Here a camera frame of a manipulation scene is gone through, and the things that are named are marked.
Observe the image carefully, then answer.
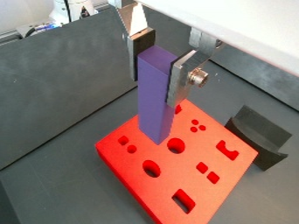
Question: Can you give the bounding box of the red insertion board with holes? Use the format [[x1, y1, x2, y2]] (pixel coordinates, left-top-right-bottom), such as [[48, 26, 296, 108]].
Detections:
[[96, 101, 258, 224]]

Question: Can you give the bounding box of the black curved foam holder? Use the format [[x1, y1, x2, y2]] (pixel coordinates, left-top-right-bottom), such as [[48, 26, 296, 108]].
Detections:
[[226, 106, 292, 171]]

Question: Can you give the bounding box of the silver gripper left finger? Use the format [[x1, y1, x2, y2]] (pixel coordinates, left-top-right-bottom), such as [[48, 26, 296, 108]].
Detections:
[[116, 2, 155, 81]]

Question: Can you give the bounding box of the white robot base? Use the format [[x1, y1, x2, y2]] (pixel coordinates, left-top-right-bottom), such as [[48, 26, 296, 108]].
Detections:
[[16, 0, 99, 38]]

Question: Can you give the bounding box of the dark grey foam panel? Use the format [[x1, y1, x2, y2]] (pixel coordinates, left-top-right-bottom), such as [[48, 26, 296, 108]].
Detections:
[[0, 9, 135, 170]]

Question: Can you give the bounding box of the purple rectangular block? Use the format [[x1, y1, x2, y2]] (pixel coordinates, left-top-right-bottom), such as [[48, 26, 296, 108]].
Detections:
[[138, 45, 176, 144]]

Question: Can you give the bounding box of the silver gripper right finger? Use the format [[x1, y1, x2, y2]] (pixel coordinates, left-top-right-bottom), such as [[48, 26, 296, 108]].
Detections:
[[166, 28, 222, 108]]

